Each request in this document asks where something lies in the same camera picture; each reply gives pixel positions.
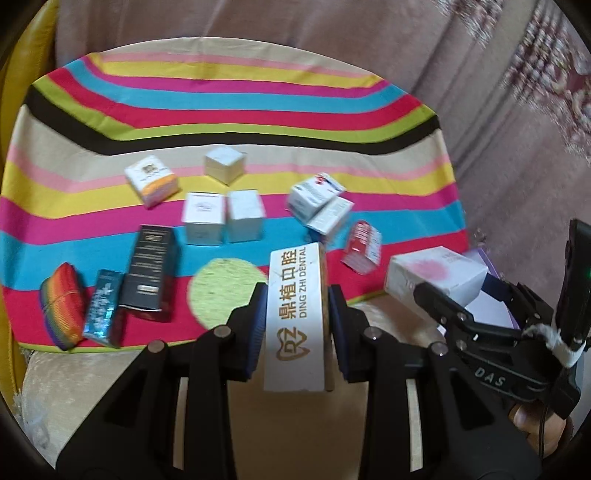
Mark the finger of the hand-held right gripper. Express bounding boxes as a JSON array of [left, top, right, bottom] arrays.
[[484, 271, 556, 329], [413, 281, 528, 352]]

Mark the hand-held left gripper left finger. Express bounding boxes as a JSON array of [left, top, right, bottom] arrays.
[[55, 281, 269, 480]]

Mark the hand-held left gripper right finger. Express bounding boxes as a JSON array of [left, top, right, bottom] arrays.
[[327, 284, 543, 480]]

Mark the purple cardboard box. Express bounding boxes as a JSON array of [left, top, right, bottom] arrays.
[[462, 247, 523, 330]]

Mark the long white box gold print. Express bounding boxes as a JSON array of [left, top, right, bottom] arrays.
[[262, 241, 335, 393]]

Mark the white box pink print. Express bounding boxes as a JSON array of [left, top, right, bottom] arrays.
[[384, 246, 489, 311]]

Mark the round yellow-green pad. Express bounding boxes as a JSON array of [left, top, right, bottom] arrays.
[[187, 258, 269, 330]]

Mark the red and white box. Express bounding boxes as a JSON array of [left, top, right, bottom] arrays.
[[341, 220, 383, 274]]

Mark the white medicine box black text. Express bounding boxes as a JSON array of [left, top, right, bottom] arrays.
[[305, 196, 355, 243]]

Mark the tall black box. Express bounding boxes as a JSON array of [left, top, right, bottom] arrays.
[[119, 224, 182, 322]]

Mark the white box grey print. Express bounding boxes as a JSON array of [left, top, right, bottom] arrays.
[[181, 191, 227, 246]]

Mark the person's right hand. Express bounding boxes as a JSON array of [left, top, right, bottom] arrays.
[[508, 402, 574, 459]]

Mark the plain white box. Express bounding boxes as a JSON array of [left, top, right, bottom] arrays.
[[225, 189, 266, 243]]

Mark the blue and white medicine box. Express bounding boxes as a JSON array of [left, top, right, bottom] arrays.
[[287, 173, 347, 227]]

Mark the teal blue patterned box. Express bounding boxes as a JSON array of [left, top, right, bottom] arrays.
[[82, 269, 126, 348]]

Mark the white cube box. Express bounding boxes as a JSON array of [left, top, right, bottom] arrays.
[[204, 145, 245, 186]]

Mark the orange and white box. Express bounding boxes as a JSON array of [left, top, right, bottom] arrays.
[[124, 156, 180, 208]]

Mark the striped colourful cloth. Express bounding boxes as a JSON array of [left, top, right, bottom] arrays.
[[0, 51, 469, 354]]

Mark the black cable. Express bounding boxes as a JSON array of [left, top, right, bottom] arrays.
[[537, 401, 556, 459]]

